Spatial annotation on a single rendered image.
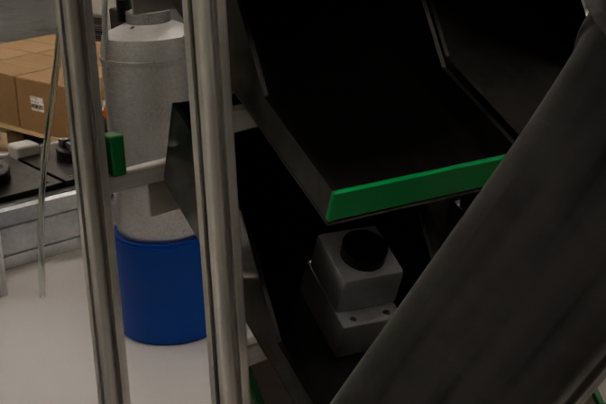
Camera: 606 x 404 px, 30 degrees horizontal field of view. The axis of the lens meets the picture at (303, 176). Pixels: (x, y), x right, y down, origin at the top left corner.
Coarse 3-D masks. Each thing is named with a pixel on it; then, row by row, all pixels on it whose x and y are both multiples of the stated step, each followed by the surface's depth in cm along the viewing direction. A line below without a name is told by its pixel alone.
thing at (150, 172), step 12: (240, 108) 70; (240, 120) 70; (252, 120) 70; (132, 168) 86; (144, 168) 86; (156, 168) 87; (120, 180) 85; (132, 180) 86; (144, 180) 87; (156, 180) 87; (252, 336) 76; (252, 348) 74; (252, 360) 75
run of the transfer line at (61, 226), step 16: (48, 192) 195; (64, 192) 195; (0, 208) 188; (16, 208) 187; (32, 208) 189; (48, 208) 191; (64, 208) 193; (112, 208) 198; (0, 224) 186; (16, 224) 188; (32, 224) 190; (48, 224) 191; (64, 224) 193; (16, 240) 188; (32, 240) 190; (48, 240) 192; (64, 240) 194; (80, 240) 196; (16, 256) 189; (32, 256) 191; (48, 256) 193
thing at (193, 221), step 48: (240, 144) 86; (192, 192) 80; (240, 192) 85; (288, 192) 86; (288, 240) 82; (384, 240) 83; (288, 288) 78; (288, 336) 75; (288, 384) 71; (336, 384) 72
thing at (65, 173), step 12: (12, 144) 213; (24, 144) 213; (36, 144) 213; (60, 144) 210; (12, 156) 214; (24, 156) 212; (36, 156) 212; (60, 156) 208; (36, 168) 206; (48, 168) 205; (60, 168) 204; (72, 168) 204; (60, 180) 199; (72, 180) 198
